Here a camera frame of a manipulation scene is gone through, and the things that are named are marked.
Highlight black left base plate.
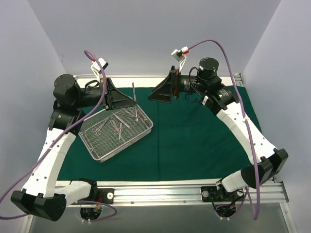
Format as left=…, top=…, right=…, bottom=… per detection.
left=94, top=187, right=115, bottom=204

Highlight green surgical drape cloth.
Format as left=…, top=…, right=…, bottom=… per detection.
left=58, top=88, right=250, bottom=182

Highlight aluminium front rail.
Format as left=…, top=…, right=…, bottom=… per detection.
left=26, top=182, right=290, bottom=208

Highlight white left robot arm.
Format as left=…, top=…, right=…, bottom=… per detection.
left=11, top=74, right=137, bottom=221

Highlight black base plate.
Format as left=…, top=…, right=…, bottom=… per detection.
left=200, top=183, right=244, bottom=202
left=94, top=187, right=115, bottom=204

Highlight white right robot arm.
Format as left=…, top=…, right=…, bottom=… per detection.
left=148, top=57, right=289, bottom=200

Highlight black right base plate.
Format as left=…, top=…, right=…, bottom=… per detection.
left=200, top=183, right=244, bottom=202

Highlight steel tweezers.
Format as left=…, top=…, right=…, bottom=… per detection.
left=113, top=113, right=130, bottom=128

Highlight steel surgical scissors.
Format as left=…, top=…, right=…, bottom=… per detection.
left=92, top=117, right=111, bottom=136

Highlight steel mesh instrument tray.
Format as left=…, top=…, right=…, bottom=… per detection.
left=79, top=105, right=154, bottom=163

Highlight steel needle holder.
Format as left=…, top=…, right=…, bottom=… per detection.
left=131, top=82, right=140, bottom=122

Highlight steel forceps clamp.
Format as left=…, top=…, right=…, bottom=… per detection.
left=111, top=120, right=123, bottom=140

